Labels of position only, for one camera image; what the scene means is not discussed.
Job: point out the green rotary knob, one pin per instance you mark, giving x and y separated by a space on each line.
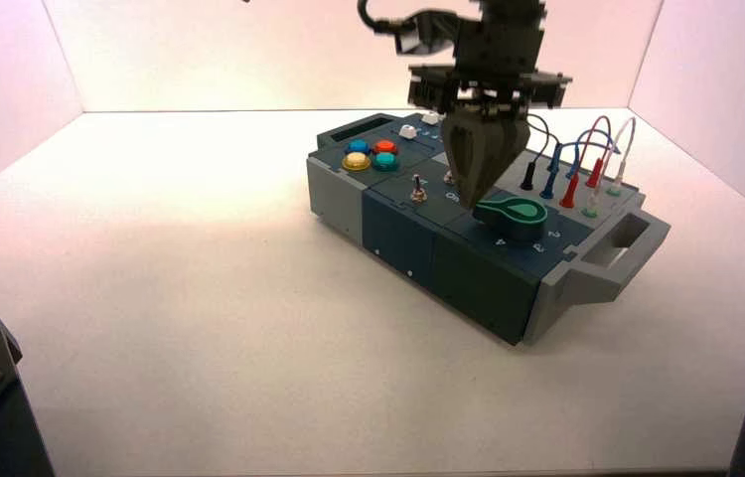
511 216

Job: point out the metal toggle switch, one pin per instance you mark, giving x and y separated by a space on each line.
449 177
418 191

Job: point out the red push button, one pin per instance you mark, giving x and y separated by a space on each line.
384 146

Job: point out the teal push button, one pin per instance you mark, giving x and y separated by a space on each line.
385 161

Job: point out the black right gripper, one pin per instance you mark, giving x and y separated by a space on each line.
497 59

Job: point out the white slider cap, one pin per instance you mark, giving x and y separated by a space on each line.
430 118
407 131

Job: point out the yellow push button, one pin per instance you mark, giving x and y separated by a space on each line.
356 161

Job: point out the blue grey control box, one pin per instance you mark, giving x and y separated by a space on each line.
471 276

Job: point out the blue push button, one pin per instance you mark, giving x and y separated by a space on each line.
358 146

